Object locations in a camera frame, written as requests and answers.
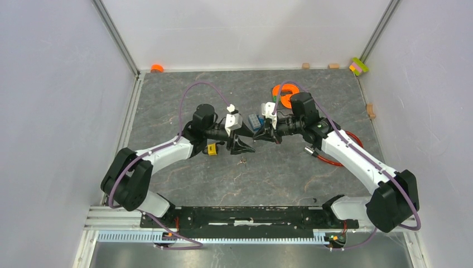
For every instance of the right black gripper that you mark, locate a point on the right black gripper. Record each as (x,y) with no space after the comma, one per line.
(266,135)

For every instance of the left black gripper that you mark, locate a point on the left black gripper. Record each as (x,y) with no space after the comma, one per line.
(239,147)

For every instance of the yellow black padlock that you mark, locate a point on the yellow black padlock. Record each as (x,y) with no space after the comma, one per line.
(213,148)

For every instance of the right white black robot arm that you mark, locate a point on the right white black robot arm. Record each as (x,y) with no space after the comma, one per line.
(393,200)

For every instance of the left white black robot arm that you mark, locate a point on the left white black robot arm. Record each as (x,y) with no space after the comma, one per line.
(128,178)

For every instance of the small silver key bunch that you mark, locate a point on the small silver key bunch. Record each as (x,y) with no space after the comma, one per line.
(242,161)

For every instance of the grey blue brick stack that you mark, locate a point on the grey blue brick stack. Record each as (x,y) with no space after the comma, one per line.
(255,122)

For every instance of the orange track on grey plate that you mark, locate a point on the orange track on grey plate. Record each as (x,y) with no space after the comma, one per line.
(287,92)

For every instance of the curved wooden piece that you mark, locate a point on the curved wooden piece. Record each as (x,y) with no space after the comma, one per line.
(370,111)

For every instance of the orange round cap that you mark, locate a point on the orange round cap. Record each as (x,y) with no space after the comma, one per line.
(156,68)

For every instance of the green pink yellow brick stack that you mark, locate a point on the green pink yellow brick stack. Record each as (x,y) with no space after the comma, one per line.
(357,67)

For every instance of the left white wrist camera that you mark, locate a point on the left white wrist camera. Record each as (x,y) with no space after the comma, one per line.
(233,119)

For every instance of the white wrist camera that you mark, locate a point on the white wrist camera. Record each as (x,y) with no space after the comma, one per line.
(268,111)
(233,119)

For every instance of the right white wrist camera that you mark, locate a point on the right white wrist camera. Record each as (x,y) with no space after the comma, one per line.
(268,111)

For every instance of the light blue toothed cable duct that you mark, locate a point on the light blue toothed cable duct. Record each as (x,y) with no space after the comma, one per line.
(316,238)

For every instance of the aluminium frame rails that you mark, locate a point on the aluminium frame rails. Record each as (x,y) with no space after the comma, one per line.
(100,217)

